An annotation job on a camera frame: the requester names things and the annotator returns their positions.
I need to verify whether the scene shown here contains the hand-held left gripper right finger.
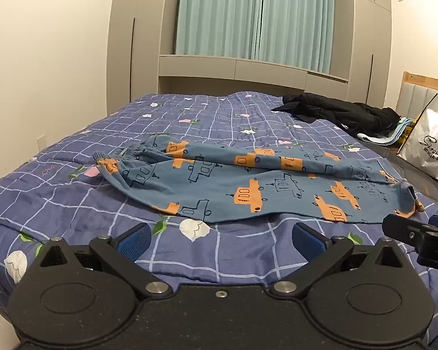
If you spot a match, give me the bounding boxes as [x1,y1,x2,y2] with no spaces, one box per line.
[269,222,409,297]

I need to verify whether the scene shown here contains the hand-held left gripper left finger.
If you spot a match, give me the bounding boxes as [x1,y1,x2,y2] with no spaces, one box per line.
[32,222,171,300]

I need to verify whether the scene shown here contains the blue pants with orange cars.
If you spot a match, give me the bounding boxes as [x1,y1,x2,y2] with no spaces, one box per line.
[93,136,424,225]

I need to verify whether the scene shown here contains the grey bed sheet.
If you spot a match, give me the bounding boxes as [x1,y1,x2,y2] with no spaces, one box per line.
[365,142,438,214]

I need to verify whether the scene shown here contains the blue checked floral blanket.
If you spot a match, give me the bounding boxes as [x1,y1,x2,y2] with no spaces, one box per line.
[0,91,438,300]

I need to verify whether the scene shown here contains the white shopping bag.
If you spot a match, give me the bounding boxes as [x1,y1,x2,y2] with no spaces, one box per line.
[397,93,438,186]

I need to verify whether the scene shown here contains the light blue cloth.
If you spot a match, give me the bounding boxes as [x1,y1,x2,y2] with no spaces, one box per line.
[357,117,417,147]

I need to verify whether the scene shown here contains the yellow packet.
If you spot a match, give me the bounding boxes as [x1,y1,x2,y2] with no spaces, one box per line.
[401,116,424,144]

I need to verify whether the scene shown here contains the black jacket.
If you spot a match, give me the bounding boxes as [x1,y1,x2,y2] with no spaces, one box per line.
[271,92,402,137]

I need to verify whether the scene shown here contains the beige built-in wardrobe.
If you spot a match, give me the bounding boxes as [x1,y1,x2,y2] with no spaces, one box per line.
[106,0,393,103]

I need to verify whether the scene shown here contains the teal curtain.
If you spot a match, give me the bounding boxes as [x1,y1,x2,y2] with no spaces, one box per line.
[174,0,337,74]

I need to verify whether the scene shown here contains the padded headboard with wooden frame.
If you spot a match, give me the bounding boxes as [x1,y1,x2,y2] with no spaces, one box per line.
[399,71,438,119]

